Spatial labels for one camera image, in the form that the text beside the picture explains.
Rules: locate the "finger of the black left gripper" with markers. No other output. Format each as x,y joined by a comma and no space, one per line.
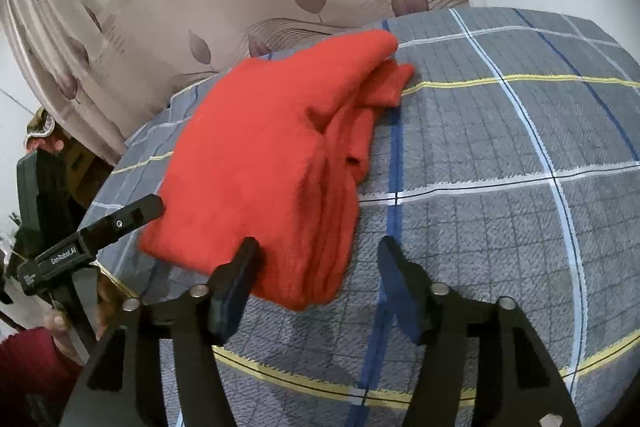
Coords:
111,228

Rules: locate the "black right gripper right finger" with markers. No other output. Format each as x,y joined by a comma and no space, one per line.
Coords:
517,384

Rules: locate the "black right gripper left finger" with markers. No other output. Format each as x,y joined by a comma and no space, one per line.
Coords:
122,382

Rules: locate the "red knit sweater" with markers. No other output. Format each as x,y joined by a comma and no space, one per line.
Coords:
277,151

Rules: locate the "person's left hand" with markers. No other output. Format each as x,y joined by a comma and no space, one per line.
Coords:
82,310

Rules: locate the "cluttered brown side furniture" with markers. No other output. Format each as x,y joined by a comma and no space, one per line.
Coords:
86,172

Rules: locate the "grey plaid bed sheet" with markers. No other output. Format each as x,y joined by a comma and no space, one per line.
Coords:
511,167

